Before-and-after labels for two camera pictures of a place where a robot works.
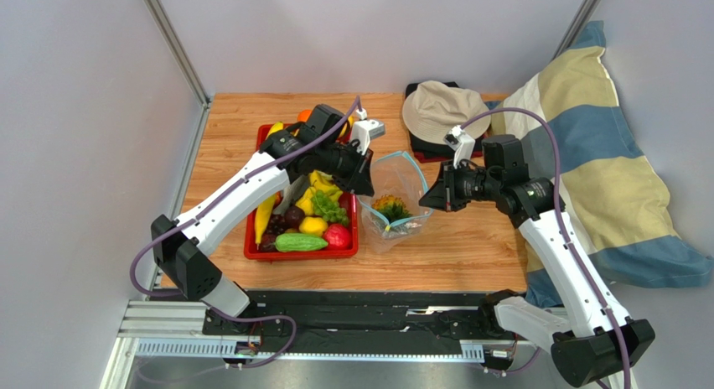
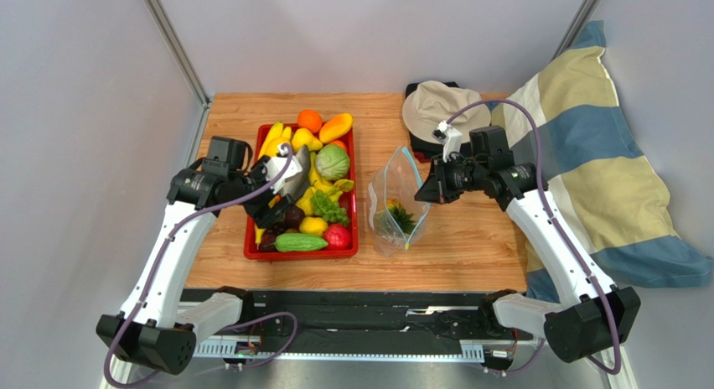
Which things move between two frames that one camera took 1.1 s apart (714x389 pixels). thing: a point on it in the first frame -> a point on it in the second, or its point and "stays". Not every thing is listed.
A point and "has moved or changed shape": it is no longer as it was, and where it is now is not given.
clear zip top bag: [394, 213] has moved or changed shape
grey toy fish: [291, 194] stays
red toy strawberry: [337, 236] stays
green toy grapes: [329, 210] stays
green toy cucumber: [298, 241] stays
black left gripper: [359, 179] -> [262, 215]
